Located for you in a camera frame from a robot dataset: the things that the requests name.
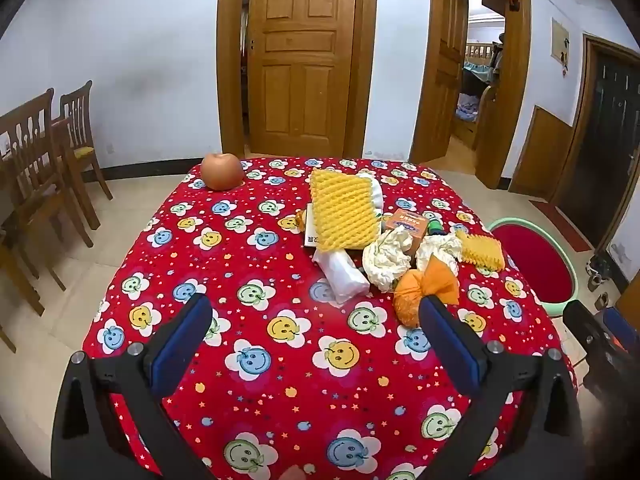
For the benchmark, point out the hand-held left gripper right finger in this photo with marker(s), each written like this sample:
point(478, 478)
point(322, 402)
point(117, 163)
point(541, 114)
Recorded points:
point(450, 347)

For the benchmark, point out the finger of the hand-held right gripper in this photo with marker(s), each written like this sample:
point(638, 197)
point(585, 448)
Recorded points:
point(585, 330)
point(622, 322)

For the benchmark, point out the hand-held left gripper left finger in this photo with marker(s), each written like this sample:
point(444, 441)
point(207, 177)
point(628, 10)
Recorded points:
point(180, 345)

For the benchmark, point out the orange plastic bag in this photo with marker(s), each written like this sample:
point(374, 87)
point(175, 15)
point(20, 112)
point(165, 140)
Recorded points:
point(425, 290)

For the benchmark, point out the red bin with green rim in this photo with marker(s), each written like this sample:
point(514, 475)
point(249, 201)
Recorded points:
point(537, 260)

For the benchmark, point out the white tissue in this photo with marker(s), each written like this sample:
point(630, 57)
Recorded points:
point(440, 250)
point(387, 257)

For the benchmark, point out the small yellow foam net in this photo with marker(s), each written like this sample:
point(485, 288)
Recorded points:
point(482, 249)

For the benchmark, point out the small green toy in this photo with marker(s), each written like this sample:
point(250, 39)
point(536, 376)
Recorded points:
point(435, 227)

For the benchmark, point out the orange cardboard box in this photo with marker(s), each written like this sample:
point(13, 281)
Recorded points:
point(406, 225)

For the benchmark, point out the white plastic packet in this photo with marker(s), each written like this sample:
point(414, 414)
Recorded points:
point(340, 272)

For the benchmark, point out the large yellow foam net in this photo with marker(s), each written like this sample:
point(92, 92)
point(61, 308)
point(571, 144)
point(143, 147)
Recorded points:
point(342, 210)

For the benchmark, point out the white printed box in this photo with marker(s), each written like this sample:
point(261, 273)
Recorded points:
point(310, 227)

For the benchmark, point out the wooden cabinet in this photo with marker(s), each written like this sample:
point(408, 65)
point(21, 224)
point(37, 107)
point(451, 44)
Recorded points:
point(630, 300)

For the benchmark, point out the brown shoe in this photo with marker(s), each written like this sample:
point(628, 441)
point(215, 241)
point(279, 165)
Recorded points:
point(601, 301)
point(594, 282)

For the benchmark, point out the black sneaker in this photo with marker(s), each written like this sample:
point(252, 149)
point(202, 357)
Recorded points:
point(597, 265)

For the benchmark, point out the red doormat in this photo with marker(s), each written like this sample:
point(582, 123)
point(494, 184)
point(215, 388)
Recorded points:
point(562, 220)

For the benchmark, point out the red smiley printed tablecloth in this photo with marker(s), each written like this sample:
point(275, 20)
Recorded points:
point(280, 270)

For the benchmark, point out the black entrance door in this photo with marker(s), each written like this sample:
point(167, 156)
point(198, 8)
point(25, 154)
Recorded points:
point(607, 150)

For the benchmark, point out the red apple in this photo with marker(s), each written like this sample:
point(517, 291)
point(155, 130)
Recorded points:
point(222, 171)

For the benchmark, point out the wooden chair with yellow cushion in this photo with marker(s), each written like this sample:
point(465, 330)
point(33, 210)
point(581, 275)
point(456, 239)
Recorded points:
point(75, 110)

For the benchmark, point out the open wooden door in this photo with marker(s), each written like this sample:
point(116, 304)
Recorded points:
point(447, 70)

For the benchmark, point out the wooden bunk bed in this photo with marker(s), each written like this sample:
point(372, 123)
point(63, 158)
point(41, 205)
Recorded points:
point(475, 67)

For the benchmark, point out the closed wooden door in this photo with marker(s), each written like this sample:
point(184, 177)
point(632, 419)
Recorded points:
point(300, 60)

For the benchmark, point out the wooden wall cabinet panel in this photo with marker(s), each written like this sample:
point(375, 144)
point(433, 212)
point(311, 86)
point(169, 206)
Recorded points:
point(540, 155)

